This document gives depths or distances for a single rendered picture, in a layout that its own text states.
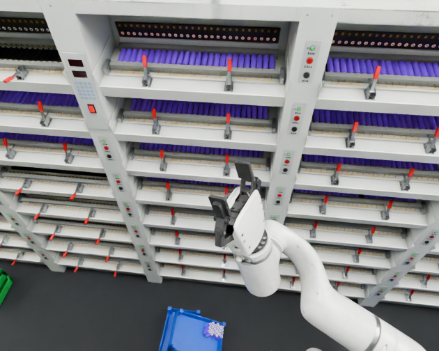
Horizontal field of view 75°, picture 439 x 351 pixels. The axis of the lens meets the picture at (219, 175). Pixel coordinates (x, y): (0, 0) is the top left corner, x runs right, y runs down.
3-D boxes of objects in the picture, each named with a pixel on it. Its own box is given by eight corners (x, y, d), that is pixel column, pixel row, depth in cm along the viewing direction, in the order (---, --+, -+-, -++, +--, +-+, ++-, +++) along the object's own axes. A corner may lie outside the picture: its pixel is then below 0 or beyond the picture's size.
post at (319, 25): (264, 294, 191) (341, 8, 71) (250, 293, 192) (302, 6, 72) (264, 267, 205) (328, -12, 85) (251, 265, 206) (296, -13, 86)
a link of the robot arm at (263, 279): (279, 234, 61) (262, 271, 56) (287, 269, 69) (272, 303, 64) (244, 225, 66) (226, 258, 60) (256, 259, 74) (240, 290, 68)
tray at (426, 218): (422, 228, 128) (435, 221, 119) (284, 216, 133) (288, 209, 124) (412, 188, 137) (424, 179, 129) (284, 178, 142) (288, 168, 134)
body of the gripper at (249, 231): (223, 256, 58) (207, 219, 51) (244, 219, 64) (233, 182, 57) (256, 267, 54) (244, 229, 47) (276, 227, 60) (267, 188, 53)
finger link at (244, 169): (241, 189, 56) (233, 161, 52) (248, 178, 58) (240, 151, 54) (256, 191, 54) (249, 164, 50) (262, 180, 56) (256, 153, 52)
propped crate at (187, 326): (219, 325, 178) (226, 322, 172) (215, 363, 163) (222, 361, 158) (175, 312, 170) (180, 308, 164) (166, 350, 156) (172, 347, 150)
